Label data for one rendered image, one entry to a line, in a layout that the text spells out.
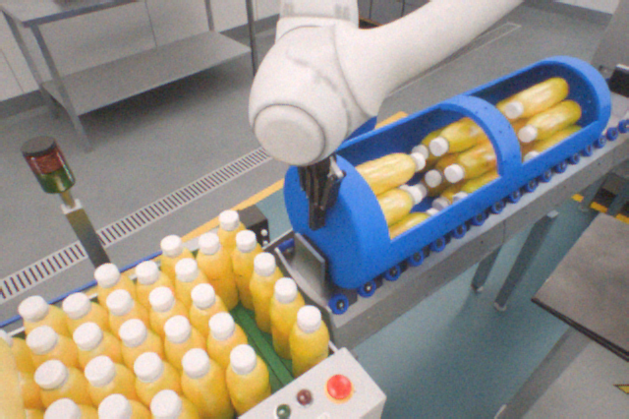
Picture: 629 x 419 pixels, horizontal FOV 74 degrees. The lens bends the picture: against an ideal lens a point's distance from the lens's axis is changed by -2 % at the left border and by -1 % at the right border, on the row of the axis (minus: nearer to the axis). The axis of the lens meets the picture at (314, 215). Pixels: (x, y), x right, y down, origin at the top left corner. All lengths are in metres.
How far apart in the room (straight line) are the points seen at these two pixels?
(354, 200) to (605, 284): 0.56
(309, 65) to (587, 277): 0.79
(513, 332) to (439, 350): 0.37
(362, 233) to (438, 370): 1.29
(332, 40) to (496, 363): 1.79
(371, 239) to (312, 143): 0.39
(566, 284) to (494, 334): 1.16
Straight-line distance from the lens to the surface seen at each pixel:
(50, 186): 0.97
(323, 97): 0.40
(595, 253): 1.11
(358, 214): 0.74
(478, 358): 2.05
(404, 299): 1.05
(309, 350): 0.75
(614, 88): 1.86
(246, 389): 0.72
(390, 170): 0.88
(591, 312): 0.98
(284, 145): 0.41
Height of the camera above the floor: 1.71
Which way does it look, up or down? 44 degrees down
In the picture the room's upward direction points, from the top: straight up
